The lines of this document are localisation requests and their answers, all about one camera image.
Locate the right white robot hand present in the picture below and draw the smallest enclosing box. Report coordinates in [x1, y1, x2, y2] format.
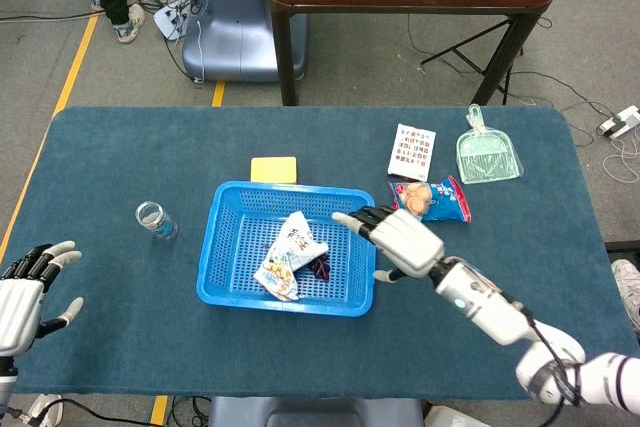
[331, 204, 446, 284]

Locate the blue table cloth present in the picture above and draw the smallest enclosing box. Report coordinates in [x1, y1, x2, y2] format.
[0, 105, 617, 401]

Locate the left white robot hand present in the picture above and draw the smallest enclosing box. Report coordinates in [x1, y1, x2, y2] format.
[0, 240, 85, 356]

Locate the clear glass jar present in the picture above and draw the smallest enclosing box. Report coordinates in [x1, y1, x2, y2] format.
[134, 201, 179, 241]

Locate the white card with tile print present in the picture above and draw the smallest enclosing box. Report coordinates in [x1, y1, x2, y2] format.
[387, 123, 437, 182]

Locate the white snack bag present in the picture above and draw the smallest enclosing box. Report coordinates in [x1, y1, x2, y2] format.
[253, 210, 330, 302]

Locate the blue red snack bag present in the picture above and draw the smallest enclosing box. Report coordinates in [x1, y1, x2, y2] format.
[388, 175, 473, 224]

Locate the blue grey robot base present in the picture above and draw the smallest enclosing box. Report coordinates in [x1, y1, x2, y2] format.
[181, 0, 309, 83]

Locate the grey blue robot chassis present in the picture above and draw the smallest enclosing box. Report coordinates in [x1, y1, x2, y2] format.
[207, 396, 426, 427]

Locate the white power strip with plugs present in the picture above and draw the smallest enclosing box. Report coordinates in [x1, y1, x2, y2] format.
[152, 0, 199, 42]

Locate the yellow sticky note pad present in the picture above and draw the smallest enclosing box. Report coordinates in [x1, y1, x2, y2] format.
[250, 156, 299, 185]

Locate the white sneaker with cable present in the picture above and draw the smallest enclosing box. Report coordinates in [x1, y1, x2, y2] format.
[27, 393, 65, 427]

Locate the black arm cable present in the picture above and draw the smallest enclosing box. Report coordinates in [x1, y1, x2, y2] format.
[519, 302, 585, 427]

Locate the white power strip black plug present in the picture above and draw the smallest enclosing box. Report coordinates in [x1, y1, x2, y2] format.
[595, 105, 640, 141]

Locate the dark red grape bunch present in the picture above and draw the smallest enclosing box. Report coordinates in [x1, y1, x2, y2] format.
[260, 241, 332, 281]

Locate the blue plastic basket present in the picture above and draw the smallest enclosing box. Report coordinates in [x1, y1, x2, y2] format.
[196, 180, 379, 318]

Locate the white floor cable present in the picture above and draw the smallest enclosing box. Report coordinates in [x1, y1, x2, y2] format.
[602, 135, 640, 186]

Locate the green dustpan in plastic bag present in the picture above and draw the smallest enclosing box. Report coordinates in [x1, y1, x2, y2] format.
[455, 103, 525, 185]

